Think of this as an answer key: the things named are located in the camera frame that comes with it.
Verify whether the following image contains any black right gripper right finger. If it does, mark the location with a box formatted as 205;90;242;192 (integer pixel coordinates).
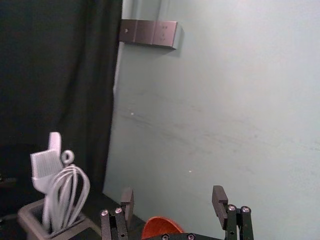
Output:
212;185;255;240

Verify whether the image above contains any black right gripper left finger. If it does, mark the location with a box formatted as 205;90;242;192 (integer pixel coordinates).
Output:
99;186;135;240

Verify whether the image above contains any orange plastic bowl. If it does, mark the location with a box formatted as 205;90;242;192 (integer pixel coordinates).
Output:
140;216;186;240

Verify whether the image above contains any white plastic whisk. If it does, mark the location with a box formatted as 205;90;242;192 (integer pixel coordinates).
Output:
41;149;91;231

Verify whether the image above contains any grey square utensil holder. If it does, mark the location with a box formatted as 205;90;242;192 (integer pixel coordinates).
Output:
17;199;103;240

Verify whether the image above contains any white plastic spatula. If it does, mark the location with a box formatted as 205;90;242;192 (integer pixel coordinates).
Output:
48;131;63;154

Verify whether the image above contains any black cloth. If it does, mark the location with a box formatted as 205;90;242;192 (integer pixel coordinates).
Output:
0;0;151;240

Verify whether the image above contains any dark metal wall bracket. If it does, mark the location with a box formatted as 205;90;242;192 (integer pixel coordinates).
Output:
119;19;179;50

